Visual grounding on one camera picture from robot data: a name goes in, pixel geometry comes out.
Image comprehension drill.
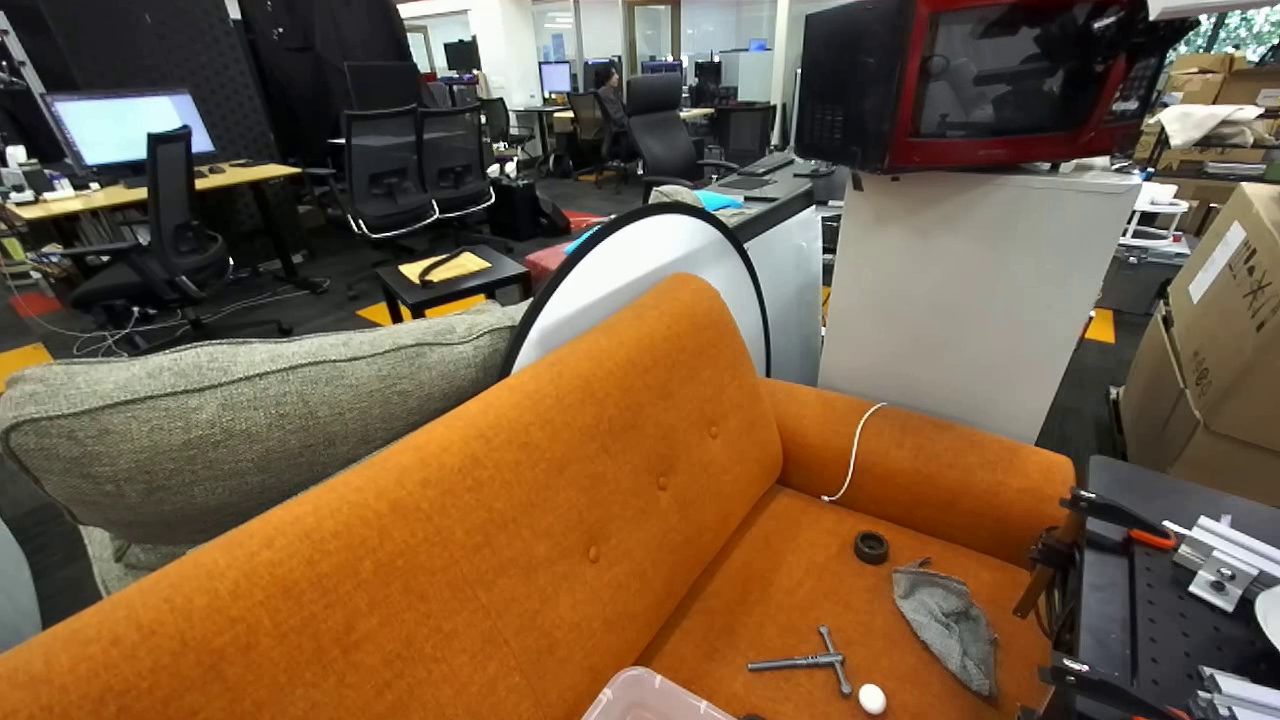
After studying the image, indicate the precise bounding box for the white paper sheet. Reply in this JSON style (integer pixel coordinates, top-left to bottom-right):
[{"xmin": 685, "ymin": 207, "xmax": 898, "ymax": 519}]
[{"xmin": 1154, "ymin": 103, "xmax": 1265, "ymax": 147}]

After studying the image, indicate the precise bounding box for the computer monitor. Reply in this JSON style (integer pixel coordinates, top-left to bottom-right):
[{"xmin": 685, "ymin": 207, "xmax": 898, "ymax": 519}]
[{"xmin": 47, "ymin": 87, "xmax": 215, "ymax": 172}]

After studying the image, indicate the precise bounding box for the black office chair far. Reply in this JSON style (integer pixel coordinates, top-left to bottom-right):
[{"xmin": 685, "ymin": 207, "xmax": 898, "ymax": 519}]
[{"xmin": 627, "ymin": 71, "xmax": 704, "ymax": 183}]

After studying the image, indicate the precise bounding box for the small white ball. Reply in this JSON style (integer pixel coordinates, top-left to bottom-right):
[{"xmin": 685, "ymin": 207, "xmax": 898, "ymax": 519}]
[{"xmin": 854, "ymin": 685, "xmax": 886, "ymax": 717}]

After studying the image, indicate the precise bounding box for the black mesh chair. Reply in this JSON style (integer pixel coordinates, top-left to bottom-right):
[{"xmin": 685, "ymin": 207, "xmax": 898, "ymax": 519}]
[
  {"xmin": 342, "ymin": 103, "xmax": 439, "ymax": 241},
  {"xmin": 419, "ymin": 108, "xmax": 495, "ymax": 217}
]

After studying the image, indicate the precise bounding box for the orange fabric sofa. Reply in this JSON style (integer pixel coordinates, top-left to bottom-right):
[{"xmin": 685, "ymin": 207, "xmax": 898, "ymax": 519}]
[{"xmin": 0, "ymin": 276, "xmax": 1074, "ymax": 720}]

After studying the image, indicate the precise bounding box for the white counter cabinet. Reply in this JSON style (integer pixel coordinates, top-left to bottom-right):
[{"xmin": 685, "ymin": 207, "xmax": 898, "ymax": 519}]
[{"xmin": 652, "ymin": 172, "xmax": 825, "ymax": 384}]

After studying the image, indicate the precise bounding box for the red black microwave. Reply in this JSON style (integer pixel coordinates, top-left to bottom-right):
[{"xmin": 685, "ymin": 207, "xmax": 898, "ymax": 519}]
[{"xmin": 797, "ymin": 0, "xmax": 1190, "ymax": 172}]

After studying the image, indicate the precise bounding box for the metal cross wrench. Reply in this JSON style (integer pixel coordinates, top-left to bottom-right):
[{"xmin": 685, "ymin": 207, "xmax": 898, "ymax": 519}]
[{"xmin": 745, "ymin": 625, "xmax": 852, "ymax": 698}]

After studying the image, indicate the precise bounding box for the clear plastic container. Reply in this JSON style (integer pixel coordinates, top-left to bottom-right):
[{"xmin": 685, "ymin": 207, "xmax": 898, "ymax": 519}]
[{"xmin": 578, "ymin": 664, "xmax": 731, "ymax": 720}]

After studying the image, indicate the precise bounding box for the black perforated board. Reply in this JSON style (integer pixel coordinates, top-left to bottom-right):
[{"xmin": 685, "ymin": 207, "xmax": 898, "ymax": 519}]
[{"xmin": 1072, "ymin": 457, "xmax": 1280, "ymax": 705}]

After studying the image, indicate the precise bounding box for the small black table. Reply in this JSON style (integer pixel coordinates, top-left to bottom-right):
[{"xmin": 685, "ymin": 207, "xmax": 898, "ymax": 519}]
[{"xmin": 377, "ymin": 243, "xmax": 533, "ymax": 321}]

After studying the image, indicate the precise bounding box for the wooden desk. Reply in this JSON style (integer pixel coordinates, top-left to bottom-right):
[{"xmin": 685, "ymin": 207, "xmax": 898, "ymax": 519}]
[{"xmin": 0, "ymin": 166, "xmax": 304, "ymax": 223}]

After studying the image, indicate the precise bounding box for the red microwave door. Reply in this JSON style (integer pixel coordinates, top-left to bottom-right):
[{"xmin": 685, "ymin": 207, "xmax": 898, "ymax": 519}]
[{"xmin": 882, "ymin": 0, "xmax": 1167, "ymax": 172}]

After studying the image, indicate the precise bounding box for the grey cushion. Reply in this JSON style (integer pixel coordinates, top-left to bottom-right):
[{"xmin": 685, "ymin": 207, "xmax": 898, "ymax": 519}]
[{"xmin": 0, "ymin": 305, "xmax": 523, "ymax": 545}]

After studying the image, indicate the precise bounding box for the white cable on sofa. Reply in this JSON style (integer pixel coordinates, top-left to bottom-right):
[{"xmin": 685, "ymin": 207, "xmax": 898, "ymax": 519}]
[{"xmin": 819, "ymin": 400, "xmax": 890, "ymax": 509}]

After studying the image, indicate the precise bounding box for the large cardboard box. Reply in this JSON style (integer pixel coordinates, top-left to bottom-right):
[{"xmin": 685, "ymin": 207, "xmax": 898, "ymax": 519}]
[{"xmin": 1120, "ymin": 183, "xmax": 1280, "ymax": 503}]

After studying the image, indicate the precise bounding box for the black round cap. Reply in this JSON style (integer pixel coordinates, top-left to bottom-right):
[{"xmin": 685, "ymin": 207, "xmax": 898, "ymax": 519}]
[{"xmin": 852, "ymin": 531, "xmax": 886, "ymax": 566}]

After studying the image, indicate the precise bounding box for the white pedestal cabinet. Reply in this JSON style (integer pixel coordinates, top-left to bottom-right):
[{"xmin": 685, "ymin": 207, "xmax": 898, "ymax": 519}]
[{"xmin": 819, "ymin": 172, "xmax": 1141, "ymax": 441}]

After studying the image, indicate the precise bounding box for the black office chair left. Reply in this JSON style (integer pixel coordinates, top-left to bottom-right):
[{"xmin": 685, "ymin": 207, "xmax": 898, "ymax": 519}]
[{"xmin": 70, "ymin": 123, "xmax": 287, "ymax": 337}]

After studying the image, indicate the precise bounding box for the grey cloth piece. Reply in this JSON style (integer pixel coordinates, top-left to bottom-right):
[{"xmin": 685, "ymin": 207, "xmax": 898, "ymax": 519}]
[{"xmin": 890, "ymin": 566, "xmax": 994, "ymax": 701}]

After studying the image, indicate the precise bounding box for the yellow paper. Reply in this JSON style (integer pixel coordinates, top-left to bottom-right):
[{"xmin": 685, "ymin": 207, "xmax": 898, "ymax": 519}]
[{"xmin": 396, "ymin": 253, "xmax": 493, "ymax": 284}]

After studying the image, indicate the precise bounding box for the silver metal bracket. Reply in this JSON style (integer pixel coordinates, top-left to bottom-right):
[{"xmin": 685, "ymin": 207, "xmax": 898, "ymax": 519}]
[{"xmin": 1167, "ymin": 518, "xmax": 1280, "ymax": 612}]

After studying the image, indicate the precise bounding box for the black office chair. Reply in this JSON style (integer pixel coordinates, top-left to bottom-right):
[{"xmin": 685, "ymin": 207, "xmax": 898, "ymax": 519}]
[
  {"xmin": 70, "ymin": 123, "xmax": 287, "ymax": 337},
  {"xmin": 627, "ymin": 71, "xmax": 704, "ymax": 183}
]

